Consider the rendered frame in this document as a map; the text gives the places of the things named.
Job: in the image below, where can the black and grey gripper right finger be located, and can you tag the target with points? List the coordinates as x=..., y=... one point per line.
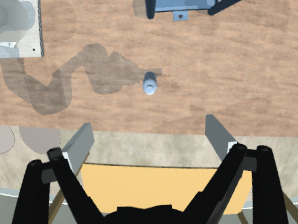
x=208, y=206

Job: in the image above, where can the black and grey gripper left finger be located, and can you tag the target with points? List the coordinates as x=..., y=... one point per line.
x=32, y=205

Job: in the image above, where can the grey-blue bottle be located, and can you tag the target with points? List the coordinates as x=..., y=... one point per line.
x=149, y=83

